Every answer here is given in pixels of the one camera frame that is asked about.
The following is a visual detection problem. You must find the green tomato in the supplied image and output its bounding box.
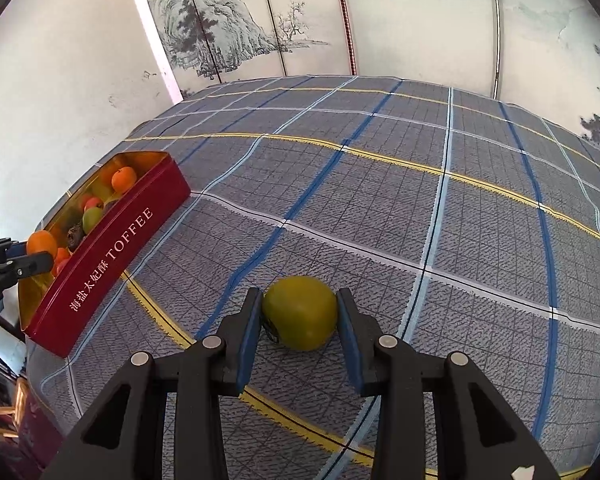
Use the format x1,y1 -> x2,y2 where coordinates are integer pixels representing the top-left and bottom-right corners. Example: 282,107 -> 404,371
82,207 -> 104,234

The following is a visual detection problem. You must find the small tangerine in tin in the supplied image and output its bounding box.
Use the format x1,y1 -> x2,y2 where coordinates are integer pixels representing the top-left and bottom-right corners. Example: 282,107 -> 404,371
110,166 -> 137,194

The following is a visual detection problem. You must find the large orange tangerine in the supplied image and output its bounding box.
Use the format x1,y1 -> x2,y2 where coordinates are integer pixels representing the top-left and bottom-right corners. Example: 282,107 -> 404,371
26,230 -> 58,258

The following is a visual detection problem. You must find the small red-orange tomato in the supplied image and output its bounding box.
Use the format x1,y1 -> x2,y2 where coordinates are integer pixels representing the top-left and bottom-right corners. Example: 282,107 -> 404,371
83,196 -> 104,211

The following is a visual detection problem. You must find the wooden stool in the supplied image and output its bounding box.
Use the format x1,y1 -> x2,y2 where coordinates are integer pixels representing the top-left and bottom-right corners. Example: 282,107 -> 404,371
0,377 -> 30,439

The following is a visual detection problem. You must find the large red tomato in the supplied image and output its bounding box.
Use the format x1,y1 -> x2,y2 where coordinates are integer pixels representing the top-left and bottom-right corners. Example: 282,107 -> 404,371
52,247 -> 71,278

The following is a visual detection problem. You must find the painted landscape folding screen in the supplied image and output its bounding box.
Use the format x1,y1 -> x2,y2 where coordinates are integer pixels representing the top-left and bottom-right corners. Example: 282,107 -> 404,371
147,0 -> 600,147

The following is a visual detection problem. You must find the large yellow-green fruit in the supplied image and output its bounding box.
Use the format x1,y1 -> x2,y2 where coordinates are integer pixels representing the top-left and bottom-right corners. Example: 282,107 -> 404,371
261,275 -> 338,352

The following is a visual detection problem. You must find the dark wrinkled passion fruit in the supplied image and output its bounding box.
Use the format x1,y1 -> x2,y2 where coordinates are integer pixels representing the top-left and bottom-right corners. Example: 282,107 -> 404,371
67,223 -> 85,252

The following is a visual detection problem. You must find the plaid grey blue tablecloth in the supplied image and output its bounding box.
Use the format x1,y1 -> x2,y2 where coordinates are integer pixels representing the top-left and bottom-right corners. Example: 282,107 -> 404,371
28,76 -> 600,479

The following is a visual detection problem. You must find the red gold toffee tin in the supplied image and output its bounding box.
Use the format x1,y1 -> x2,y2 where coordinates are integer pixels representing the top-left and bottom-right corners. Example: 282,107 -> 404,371
18,151 -> 189,358

